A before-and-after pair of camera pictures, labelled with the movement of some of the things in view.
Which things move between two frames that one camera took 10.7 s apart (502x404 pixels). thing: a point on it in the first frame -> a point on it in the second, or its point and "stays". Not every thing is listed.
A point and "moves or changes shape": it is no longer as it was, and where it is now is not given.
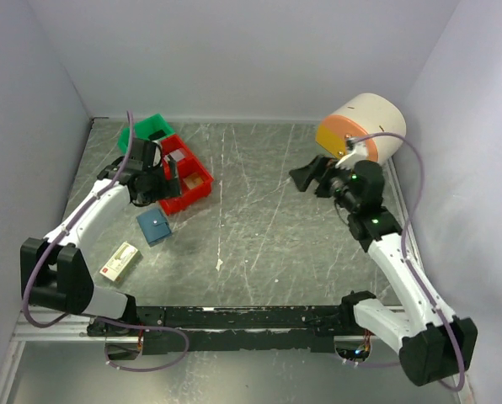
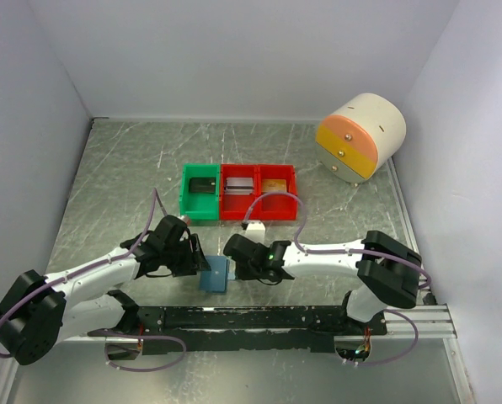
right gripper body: [334, 182] -> [248, 272]
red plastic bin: [174, 148] -> [236, 207]
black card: [157, 135] -> [202, 184]
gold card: [193, 180] -> [274, 186]
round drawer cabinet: [378, 120] stays
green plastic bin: [143, 129] -> [200, 206]
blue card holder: [154, 226] moves or changes shape
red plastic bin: [195, 184] -> [278, 207]
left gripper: [171, 188] -> [195, 258]
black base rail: [258, 329] stays
